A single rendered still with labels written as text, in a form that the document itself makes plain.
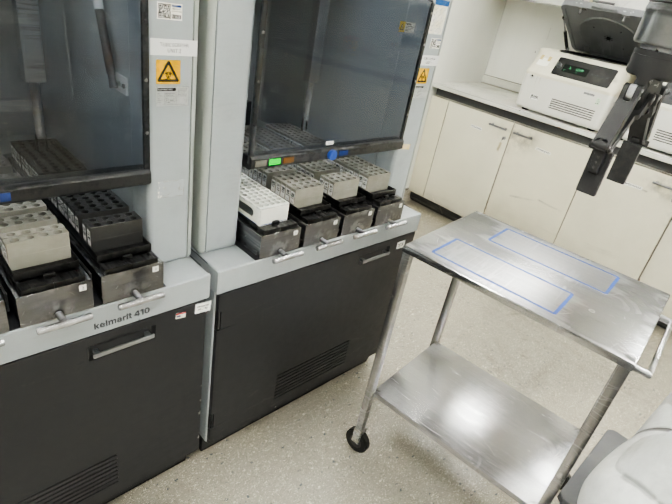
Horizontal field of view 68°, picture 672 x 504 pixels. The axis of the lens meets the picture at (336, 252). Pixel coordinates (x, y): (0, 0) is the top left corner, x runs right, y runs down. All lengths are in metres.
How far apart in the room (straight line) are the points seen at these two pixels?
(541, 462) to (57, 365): 1.32
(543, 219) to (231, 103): 2.55
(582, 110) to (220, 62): 2.47
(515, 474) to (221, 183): 1.14
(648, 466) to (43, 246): 1.07
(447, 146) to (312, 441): 2.45
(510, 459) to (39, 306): 1.30
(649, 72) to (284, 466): 1.47
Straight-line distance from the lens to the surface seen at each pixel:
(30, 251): 1.13
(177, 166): 1.19
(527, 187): 3.43
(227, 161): 1.25
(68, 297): 1.12
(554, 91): 3.35
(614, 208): 3.26
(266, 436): 1.85
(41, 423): 1.31
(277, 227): 1.33
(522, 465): 1.67
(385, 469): 1.85
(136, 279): 1.16
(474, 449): 1.63
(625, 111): 0.84
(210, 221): 1.30
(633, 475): 0.79
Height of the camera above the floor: 1.41
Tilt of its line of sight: 28 degrees down
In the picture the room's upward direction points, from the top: 11 degrees clockwise
